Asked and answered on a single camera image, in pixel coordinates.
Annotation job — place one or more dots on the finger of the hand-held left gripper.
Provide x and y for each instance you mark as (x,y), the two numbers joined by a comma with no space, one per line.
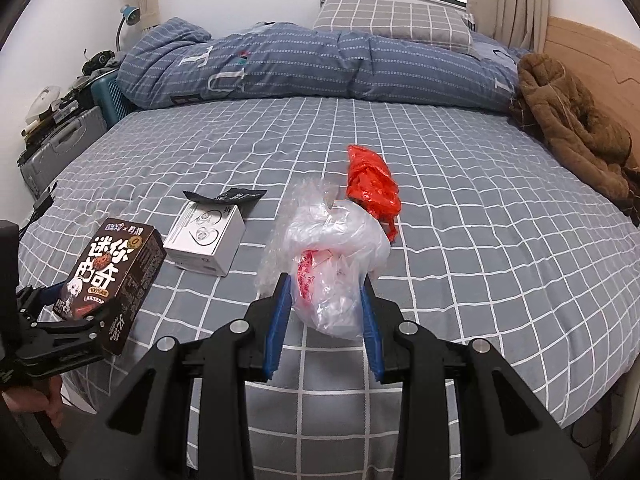
(40,300)
(70,340)

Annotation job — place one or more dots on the wooden headboard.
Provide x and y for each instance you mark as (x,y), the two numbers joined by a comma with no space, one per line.
(600,55)

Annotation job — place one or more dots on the person's left hand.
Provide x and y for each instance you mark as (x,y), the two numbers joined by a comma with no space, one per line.
(55,402)

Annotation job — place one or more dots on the wide beige curtain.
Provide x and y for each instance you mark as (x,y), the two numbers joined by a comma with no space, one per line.
(510,0)

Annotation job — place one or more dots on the teal suitcase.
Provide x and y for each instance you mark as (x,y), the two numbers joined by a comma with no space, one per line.
(107,95)

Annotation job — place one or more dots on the white plastic object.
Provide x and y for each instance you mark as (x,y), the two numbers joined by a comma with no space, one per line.
(46,100)

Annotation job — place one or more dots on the clear plastic bag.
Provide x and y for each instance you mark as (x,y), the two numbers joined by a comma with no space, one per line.
(340,240)

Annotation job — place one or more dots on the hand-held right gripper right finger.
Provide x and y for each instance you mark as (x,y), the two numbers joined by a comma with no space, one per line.
(372,335)

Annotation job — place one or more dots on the grey checked pillow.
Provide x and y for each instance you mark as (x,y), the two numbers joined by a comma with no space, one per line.
(390,20)

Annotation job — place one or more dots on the brown cookie box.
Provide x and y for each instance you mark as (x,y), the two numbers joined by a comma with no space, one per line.
(115,260)

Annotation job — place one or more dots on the white earphone box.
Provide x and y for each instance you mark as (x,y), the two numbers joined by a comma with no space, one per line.
(210,240)

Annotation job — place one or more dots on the grey checked bed sheet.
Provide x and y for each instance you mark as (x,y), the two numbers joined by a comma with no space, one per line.
(475,210)

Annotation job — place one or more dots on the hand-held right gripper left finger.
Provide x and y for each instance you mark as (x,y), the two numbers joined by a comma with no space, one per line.
(277,330)

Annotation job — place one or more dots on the red plastic bag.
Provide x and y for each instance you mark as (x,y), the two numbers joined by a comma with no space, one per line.
(372,180)

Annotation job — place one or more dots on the black wipe packet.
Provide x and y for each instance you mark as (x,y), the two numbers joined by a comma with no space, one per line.
(235,195)

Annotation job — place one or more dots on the blue striped quilt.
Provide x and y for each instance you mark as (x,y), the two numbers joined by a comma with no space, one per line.
(300,65)

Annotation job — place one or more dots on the brown jacket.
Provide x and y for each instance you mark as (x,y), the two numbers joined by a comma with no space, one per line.
(565,110)

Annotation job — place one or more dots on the grey suitcase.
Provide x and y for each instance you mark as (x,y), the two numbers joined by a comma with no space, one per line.
(60,145)

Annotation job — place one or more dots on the blue desk lamp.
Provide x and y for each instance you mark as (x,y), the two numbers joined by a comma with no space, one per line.
(131,14)

